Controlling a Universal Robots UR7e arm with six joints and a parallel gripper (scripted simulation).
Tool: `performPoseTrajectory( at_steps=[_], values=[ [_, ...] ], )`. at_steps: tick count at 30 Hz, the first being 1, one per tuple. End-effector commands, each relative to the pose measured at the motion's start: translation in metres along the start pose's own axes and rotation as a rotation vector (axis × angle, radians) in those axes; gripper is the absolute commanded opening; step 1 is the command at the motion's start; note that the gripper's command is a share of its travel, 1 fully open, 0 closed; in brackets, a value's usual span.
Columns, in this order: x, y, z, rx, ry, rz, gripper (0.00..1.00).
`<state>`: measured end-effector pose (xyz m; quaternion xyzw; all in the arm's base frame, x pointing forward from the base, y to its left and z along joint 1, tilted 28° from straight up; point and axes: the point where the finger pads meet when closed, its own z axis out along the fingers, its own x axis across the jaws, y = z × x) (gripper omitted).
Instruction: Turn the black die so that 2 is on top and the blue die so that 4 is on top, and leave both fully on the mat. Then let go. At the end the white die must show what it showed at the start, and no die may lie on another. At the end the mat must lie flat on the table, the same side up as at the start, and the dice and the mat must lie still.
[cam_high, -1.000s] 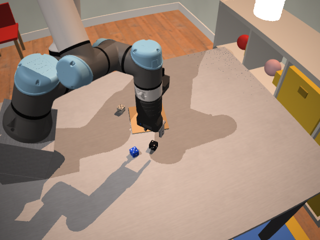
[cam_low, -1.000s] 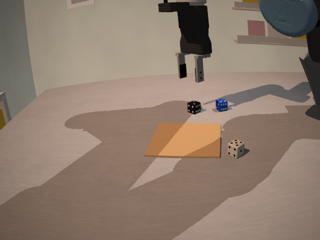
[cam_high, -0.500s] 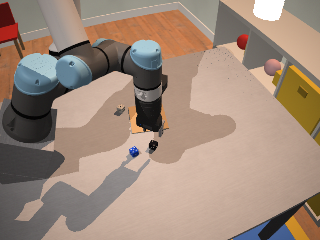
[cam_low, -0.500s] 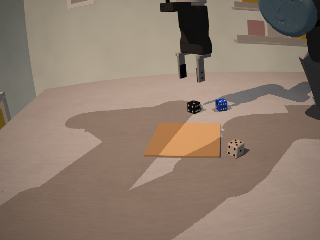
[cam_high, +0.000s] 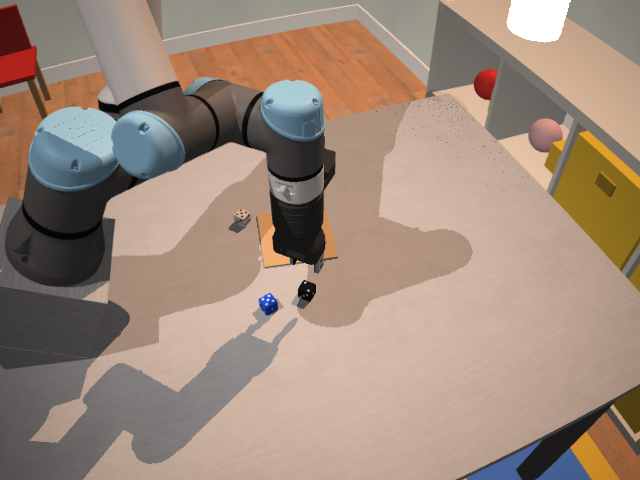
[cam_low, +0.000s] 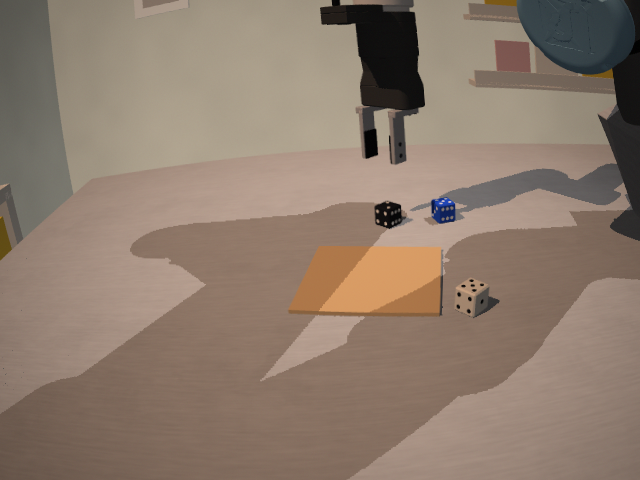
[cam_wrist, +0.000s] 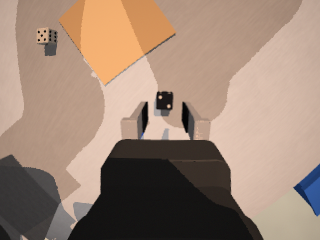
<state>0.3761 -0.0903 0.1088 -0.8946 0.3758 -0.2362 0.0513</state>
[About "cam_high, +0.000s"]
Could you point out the blue die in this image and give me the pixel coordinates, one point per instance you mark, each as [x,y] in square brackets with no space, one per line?
[268,304]

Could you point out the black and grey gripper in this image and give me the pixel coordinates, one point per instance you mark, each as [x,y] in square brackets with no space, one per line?
[298,213]

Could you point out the orange flat mat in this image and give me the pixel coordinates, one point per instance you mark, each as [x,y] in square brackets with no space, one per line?
[272,259]

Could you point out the white die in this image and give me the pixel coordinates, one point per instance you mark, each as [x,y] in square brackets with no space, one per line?
[242,217]

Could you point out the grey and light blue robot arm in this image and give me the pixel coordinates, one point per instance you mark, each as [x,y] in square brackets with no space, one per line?
[76,160]

